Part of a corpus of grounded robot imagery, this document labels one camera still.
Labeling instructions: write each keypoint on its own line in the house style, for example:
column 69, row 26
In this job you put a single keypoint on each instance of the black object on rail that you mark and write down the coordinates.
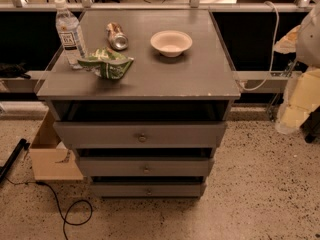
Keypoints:
column 8, row 70

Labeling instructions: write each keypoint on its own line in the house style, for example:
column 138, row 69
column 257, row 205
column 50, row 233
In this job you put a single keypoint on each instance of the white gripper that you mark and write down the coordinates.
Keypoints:
column 310, row 39

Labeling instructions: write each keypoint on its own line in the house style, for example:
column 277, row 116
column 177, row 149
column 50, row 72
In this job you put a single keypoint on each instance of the green chip bag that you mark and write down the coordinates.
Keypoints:
column 107, row 63

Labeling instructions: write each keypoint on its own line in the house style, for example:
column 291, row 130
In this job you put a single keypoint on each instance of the grey top drawer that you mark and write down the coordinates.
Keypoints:
column 139, row 135

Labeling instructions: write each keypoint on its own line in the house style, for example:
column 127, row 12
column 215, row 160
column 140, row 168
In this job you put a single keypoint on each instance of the grey bottom drawer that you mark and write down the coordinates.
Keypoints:
column 149, row 190

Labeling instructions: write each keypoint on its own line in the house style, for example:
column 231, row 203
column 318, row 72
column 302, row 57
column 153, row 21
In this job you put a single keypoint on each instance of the white paper bowl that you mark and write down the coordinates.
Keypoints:
column 171, row 43

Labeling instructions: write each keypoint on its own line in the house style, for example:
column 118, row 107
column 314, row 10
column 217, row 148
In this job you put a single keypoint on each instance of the grey drawer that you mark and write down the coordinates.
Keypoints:
column 139, row 135
column 145, row 166
column 149, row 190

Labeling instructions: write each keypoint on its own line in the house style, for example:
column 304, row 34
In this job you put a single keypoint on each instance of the black bar on floor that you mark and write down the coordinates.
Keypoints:
column 21, row 145

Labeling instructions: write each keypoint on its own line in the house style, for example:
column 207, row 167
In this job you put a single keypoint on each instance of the grey middle drawer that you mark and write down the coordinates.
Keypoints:
column 145, row 166

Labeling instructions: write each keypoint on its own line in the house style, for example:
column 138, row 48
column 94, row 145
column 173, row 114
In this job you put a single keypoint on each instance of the clear plastic water bottle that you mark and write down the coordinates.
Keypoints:
column 70, row 34

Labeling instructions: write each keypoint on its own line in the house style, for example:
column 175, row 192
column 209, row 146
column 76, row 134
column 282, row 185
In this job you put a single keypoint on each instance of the cardboard box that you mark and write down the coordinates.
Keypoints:
column 51, row 160

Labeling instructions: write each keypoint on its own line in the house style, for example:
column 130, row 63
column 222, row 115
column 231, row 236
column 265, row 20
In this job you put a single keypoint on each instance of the crushed aluminium can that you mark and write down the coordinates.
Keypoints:
column 116, row 37

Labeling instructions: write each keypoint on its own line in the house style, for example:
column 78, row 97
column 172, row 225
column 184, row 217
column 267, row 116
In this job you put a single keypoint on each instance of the aluminium frame rail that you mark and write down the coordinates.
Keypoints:
column 273, row 82

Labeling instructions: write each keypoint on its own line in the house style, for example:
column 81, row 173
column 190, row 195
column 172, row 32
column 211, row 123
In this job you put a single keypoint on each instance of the dark cabinet at right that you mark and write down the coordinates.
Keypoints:
column 311, row 127

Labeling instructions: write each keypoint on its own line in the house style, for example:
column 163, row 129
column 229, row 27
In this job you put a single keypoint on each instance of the grey wooden drawer cabinet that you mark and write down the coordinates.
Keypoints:
column 196, row 86

